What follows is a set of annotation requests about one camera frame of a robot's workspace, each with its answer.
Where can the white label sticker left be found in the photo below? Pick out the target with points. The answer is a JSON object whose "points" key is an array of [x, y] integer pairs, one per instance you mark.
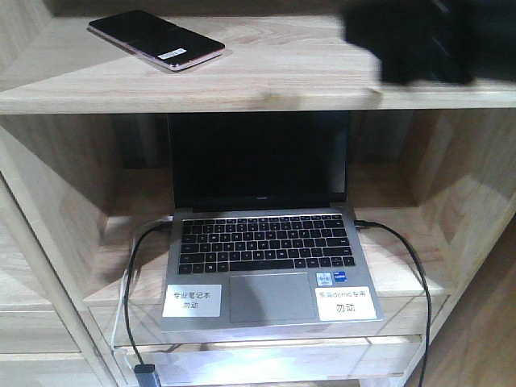
{"points": [[192, 301]]}

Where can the silver laptop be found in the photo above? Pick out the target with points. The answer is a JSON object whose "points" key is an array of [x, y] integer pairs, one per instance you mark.
{"points": [[260, 208]]}

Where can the white label sticker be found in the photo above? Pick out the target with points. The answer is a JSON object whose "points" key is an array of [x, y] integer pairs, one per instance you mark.
{"points": [[345, 304], [192, 301]]}

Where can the white label sticker right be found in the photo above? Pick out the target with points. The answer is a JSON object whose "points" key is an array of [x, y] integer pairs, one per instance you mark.
{"points": [[345, 304]]}

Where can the black foldable smartphone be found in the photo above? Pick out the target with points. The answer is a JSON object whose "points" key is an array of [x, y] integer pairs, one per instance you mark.
{"points": [[158, 40]]}

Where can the wooden shelf desk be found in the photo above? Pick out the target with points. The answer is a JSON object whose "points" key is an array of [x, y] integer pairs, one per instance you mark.
{"points": [[434, 162]]}

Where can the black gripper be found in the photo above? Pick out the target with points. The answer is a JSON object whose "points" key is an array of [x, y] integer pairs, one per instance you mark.
{"points": [[453, 42]]}

